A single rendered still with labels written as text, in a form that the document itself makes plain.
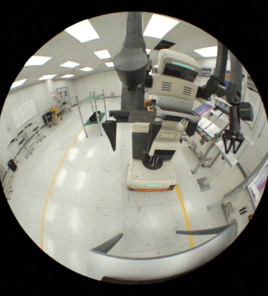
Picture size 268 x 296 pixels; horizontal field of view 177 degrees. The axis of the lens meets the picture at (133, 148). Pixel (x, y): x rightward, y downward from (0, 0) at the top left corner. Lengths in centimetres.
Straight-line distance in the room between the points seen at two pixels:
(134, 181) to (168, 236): 83
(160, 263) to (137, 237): 80
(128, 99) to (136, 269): 51
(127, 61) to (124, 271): 54
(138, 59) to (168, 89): 36
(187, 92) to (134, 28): 42
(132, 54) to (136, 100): 10
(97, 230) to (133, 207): 56
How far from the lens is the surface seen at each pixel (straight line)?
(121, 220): 115
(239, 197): 160
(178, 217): 127
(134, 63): 16
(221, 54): 60
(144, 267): 40
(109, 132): 20
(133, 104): 19
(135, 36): 29
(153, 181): 99
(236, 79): 50
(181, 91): 53
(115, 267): 40
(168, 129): 58
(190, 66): 50
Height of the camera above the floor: 114
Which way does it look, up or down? 41 degrees down
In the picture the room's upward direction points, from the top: straight up
